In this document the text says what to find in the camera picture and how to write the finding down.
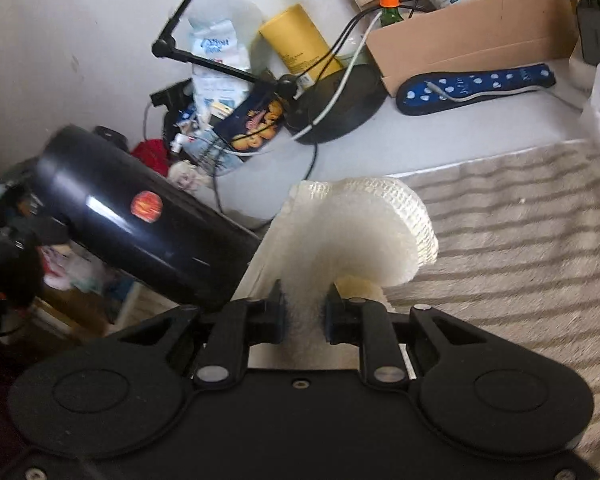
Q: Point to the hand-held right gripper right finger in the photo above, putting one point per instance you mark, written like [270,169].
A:
[330,317]

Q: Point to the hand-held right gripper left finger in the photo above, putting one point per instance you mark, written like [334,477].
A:
[275,317]

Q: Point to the small white fluffy figure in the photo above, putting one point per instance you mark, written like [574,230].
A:
[185,175]

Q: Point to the red cloth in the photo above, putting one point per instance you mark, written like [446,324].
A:
[152,152]

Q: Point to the striped beige mat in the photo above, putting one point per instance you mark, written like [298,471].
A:
[505,240]

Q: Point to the blue cookie packet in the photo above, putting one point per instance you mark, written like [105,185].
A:
[260,125]

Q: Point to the blue polka dot wrist rest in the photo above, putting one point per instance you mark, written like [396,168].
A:
[480,85]

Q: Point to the white plastic packet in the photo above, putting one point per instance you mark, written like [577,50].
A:
[215,45]

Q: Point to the yellow cylindrical canister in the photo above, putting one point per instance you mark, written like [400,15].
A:
[295,35]

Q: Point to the brown cardboard box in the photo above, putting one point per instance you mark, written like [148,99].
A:
[455,45]

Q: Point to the green bottle with orange cap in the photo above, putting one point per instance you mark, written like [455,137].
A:
[390,1]

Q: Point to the black charger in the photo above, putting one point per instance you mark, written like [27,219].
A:
[597,30]

